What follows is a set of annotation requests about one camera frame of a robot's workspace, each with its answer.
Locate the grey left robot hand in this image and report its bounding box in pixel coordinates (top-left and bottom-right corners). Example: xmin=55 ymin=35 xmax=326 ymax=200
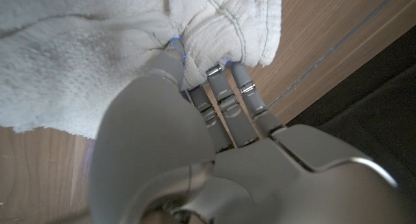
xmin=88 ymin=38 xmax=416 ymax=224

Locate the white terry cloth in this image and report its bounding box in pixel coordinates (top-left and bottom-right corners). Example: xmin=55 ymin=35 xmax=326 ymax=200
xmin=0 ymin=0 xmax=283 ymax=140

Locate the grey tape outline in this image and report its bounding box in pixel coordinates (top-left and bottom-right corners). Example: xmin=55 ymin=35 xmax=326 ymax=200
xmin=266 ymin=0 xmax=404 ymax=110

